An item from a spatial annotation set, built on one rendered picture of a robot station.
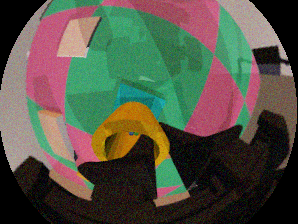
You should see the orange rectangular bar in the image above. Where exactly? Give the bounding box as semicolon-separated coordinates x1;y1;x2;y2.
165;153;172;160

